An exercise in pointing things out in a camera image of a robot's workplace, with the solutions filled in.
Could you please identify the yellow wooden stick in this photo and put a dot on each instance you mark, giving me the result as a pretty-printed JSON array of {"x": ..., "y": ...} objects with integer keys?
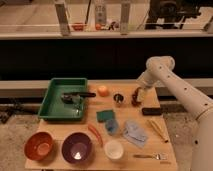
[{"x": 159, "y": 130}]

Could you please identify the black rectangular block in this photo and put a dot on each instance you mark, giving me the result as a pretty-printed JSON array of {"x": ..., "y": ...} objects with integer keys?
[{"x": 151, "y": 111}]

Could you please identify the purple bowl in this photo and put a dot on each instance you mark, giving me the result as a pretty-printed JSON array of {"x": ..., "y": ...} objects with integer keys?
[{"x": 77, "y": 148}]

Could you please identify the orange fruit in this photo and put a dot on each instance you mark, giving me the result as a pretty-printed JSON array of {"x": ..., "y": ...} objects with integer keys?
[{"x": 103, "y": 91}]

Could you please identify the black handled can opener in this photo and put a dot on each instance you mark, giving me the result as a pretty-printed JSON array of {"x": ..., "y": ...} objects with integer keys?
[{"x": 75, "y": 97}]

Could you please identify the blue crumpled cloth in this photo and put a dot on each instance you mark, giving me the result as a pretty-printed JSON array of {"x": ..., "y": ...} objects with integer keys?
[{"x": 111, "y": 126}]

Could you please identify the small dark metal cup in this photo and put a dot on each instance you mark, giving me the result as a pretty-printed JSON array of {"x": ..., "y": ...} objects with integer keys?
[{"x": 118, "y": 98}]

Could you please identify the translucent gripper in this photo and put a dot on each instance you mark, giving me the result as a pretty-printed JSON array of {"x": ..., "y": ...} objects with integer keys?
[{"x": 141, "y": 94}]

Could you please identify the green sponge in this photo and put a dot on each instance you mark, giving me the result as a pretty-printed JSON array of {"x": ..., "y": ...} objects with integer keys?
[{"x": 105, "y": 115}]

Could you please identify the red bowl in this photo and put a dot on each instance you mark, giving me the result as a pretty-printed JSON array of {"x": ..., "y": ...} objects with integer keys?
[{"x": 38, "y": 146}]

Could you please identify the wooden board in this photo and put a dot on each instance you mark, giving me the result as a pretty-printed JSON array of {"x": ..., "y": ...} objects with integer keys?
[{"x": 98, "y": 160}]

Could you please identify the white cup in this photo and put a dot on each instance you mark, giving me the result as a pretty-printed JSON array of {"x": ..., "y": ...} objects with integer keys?
[{"x": 114, "y": 150}]

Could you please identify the green plastic tray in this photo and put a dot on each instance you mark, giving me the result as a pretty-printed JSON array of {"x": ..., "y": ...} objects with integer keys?
[{"x": 59, "y": 104}]

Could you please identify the light blue folded cloth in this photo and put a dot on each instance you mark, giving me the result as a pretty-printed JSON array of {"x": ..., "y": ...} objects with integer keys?
[{"x": 134, "y": 133}]

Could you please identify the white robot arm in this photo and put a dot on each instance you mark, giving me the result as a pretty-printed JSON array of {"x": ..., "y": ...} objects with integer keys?
[{"x": 160, "y": 68}]

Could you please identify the orange carrot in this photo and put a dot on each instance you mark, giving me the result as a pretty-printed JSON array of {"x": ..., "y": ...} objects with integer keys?
[{"x": 96, "y": 133}]

